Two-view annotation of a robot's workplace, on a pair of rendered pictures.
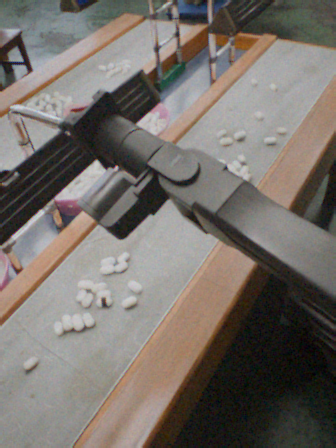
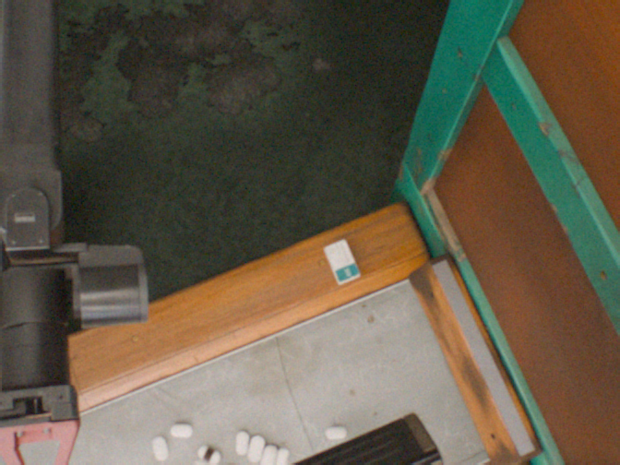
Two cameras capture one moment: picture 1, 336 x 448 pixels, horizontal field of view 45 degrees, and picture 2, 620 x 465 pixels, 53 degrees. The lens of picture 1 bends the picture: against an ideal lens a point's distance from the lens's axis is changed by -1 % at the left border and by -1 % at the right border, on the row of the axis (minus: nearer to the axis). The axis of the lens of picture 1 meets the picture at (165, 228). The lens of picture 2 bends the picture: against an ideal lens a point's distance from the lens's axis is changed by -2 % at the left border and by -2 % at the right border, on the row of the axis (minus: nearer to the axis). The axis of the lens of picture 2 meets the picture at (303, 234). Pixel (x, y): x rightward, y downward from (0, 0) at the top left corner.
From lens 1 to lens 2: 0.50 m
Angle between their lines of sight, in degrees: 55
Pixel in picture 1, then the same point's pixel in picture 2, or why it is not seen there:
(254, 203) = (15, 125)
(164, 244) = not seen: outside the picture
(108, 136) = (45, 351)
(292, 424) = not seen: hidden behind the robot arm
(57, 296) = not seen: outside the picture
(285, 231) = (23, 87)
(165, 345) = (182, 338)
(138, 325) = (192, 394)
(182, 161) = (20, 210)
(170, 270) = (103, 442)
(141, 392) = (239, 306)
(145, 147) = (28, 283)
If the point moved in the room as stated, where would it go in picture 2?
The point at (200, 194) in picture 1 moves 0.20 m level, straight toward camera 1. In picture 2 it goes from (41, 172) to (183, 9)
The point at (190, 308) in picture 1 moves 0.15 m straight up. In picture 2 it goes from (124, 361) to (89, 354)
